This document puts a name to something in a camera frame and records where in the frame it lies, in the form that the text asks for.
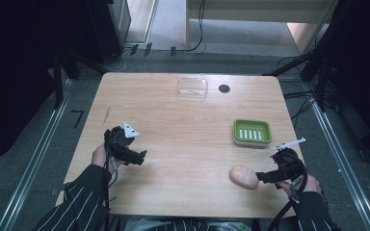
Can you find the black tripod leg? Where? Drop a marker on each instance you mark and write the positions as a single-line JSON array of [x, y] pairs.
[[290, 62]]

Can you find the person's right hand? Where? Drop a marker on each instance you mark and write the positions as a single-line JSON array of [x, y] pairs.
[[308, 186]]

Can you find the black round table grommet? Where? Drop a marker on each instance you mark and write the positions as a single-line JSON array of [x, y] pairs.
[[224, 88]]

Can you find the aluminium floor rail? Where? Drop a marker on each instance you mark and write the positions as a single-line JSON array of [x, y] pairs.
[[33, 163], [342, 160]]

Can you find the black cabinet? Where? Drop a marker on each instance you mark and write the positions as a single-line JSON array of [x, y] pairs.
[[104, 29]]

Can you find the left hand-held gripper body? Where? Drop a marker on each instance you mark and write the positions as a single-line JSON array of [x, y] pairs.
[[120, 141]]

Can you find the clear plastic container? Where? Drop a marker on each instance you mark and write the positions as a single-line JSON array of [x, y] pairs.
[[192, 86]]

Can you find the black stand leg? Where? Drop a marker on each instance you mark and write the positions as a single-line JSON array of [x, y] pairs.
[[58, 80]]

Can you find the person's left hand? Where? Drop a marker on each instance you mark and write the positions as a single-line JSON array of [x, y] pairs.
[[100, 158]]

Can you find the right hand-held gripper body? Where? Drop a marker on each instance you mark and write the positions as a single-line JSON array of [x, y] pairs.
[[288, 162]]

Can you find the green soap dish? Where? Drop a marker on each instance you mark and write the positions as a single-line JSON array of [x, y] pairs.
[[252, 133]]

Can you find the white wooden furniture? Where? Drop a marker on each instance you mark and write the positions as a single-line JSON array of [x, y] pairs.
[[257, 12]]

